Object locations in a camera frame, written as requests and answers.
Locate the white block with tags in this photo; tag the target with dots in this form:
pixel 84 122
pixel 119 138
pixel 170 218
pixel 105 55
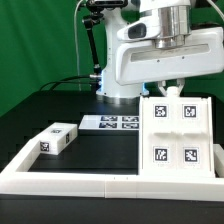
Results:
pixel 57 137

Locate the white cabinet box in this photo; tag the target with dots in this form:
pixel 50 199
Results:
pixel 174 100

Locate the white U-shaped frame border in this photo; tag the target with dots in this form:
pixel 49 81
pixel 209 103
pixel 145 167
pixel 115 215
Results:
pixel 17 179

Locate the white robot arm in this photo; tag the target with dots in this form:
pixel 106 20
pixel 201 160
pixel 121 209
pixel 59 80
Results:
pixel 171 17

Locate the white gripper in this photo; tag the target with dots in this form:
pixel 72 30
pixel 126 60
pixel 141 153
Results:
pixel 139 60

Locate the white flat panel with tags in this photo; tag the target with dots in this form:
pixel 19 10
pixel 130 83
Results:
pixel 109 122

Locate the white door piece with knob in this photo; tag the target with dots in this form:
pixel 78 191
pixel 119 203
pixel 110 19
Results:
pixel 158 145

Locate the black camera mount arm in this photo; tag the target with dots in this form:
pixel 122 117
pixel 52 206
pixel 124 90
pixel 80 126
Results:
pixel 89 22

